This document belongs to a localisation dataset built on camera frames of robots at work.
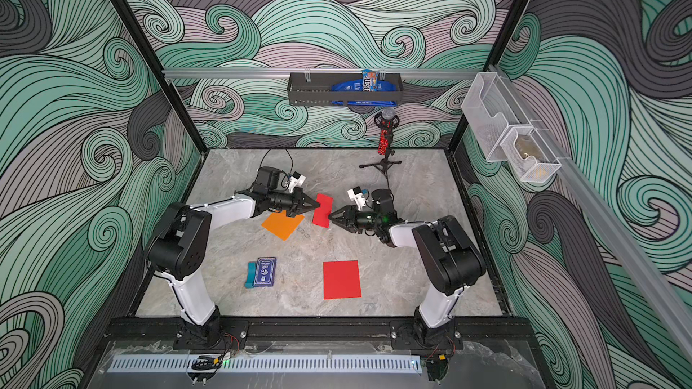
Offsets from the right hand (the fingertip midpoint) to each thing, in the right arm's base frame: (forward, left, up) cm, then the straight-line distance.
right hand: (332, 219), depth 87 cm
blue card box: (-15, +21, -8) cm, 27 cm away
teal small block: (-15, +26, -8) cm, 31 cm away
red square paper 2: (-17, -3, -10) cm, 19 cm away
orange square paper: (+4, +20, -11) cm, 23 cm away
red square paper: (+2, +4, +1) cm, 4 cm away
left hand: (+4, +4, +3) cm, 7 cm away
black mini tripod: (+27, -20, -4) cm, 34 cm away
